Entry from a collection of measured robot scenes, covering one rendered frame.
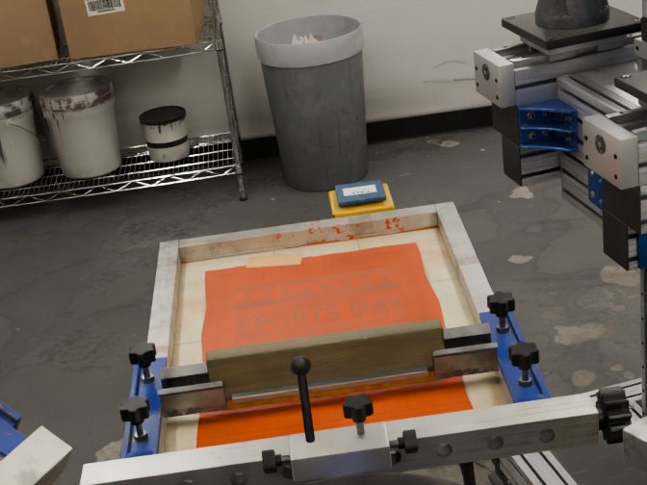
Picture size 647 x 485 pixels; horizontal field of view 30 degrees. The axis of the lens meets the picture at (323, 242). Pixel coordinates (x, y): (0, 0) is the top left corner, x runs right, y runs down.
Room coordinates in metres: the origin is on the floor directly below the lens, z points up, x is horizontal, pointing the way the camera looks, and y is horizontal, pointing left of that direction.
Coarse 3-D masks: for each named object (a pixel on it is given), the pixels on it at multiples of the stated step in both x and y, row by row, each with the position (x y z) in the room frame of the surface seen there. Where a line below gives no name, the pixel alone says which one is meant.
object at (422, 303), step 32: (320, 256) 2.09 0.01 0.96; (352, 256) 2.07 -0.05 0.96; (384, 256) 2.05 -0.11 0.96; (416, 256) 2.04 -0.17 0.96; (416, 288) 1.91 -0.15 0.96; (416, 320) 1.79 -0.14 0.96; (416, 384) 1.59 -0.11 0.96; (448, 384) 1.58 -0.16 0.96; (384, 416) 1.51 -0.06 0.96; (416, 416) 1.50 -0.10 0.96
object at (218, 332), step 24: (312, 264) 2.06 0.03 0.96; (216, 288) 2.02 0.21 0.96; (216, 312) 1.92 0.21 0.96; (216, 336) 1.83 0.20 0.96; (240, 408) 1.59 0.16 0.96; (264, 408) 1.58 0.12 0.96; (288, 408) 1.57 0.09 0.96; (312, 408) 1.56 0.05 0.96; (216, 432) 1.53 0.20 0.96; (240, 432) 1.52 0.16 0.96; (264, 432) 1.51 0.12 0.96; (288, 432) 1.50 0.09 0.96
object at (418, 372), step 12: (384, 372) 1.57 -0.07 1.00; (396, 372) 1.56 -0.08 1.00; (408, 372) 1.56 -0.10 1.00; (420, 372) 1.56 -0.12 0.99; (312, 384) 1.56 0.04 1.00; (324, 384) 1.56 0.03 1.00; (336, 384) 1.56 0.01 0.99; (348, 384) 1.56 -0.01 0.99; (360, 384) 1.56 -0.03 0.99; (372, 384) 1.56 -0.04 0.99; (240, 396) 1.56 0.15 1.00; (252, 396) 1.55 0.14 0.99; (264, 396) 1.55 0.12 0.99; (276, 396) 1.55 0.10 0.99
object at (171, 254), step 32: (320, 224) 2.16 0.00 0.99; (352, 224) 2.15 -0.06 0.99; (384, 224) 2.15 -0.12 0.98; (416, 224) 2.15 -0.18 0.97; (448, 224) 2.08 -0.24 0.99; (160, 256) 2.11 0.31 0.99; (192, 256) 2.14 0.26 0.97; (224, 256) 2.15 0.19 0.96; (160, 288) 1.97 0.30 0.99; (480, 288) 1.81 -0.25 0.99; (160, 320) 1.85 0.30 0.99; (160, 352) 1.73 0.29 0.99; (160, 448) 1.47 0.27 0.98
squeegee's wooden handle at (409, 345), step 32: (224, 352) 1.58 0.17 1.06; (256, 352) 1.57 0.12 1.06; (288, 352) 1.57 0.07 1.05; (320, 352) 1.57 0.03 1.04; (352, 352) 1.57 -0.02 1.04; (384, 352) 1.57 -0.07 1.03; (416, 352) 1.57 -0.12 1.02; (224, 384) 1.57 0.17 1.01; (256, 384) 1.57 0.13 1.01; (288, 384) 1.57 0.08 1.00
